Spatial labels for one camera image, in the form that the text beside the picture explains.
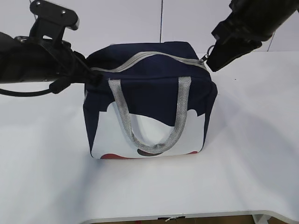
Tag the navy blue lunch bag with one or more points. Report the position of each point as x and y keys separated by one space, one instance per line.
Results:
x=155 y=99

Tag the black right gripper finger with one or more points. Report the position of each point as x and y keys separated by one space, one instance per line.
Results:
x=224 y=54

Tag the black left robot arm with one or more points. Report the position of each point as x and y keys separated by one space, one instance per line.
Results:
x=24 y=59

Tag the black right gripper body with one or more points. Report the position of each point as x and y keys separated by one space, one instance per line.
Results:
x=253 y=31

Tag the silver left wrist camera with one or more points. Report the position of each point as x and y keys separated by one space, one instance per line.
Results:
x=54 y=13

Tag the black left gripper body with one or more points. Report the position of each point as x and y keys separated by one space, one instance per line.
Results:
x=71 y=68

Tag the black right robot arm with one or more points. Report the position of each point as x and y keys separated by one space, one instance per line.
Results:
x=278 y=10

